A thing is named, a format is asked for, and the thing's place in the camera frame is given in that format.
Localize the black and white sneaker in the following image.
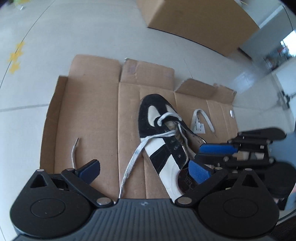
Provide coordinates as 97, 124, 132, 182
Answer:
138, 94, 206, 201

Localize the white shoelace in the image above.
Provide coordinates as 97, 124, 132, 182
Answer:
71, 109, 215, 198

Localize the crumpled white tape piece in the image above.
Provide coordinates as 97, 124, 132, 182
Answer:
229, 110, 235, 118

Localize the flattened cardboard sheet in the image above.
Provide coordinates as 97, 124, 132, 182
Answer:
40, 55, 238, 200

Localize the large upright cardboard box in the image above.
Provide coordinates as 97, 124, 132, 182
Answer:
137, 0, 259, 56

